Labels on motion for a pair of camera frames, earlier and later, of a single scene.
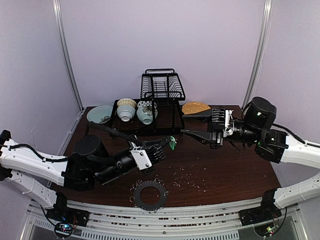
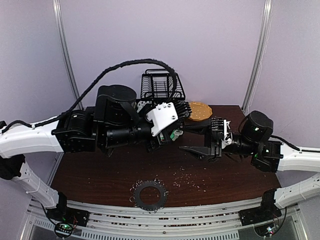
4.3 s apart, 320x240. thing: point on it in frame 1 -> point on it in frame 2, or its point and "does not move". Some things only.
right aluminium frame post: (259, 53) does not move
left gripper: (154, 148) -> (155, 145)
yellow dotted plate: (192, 107) does not move
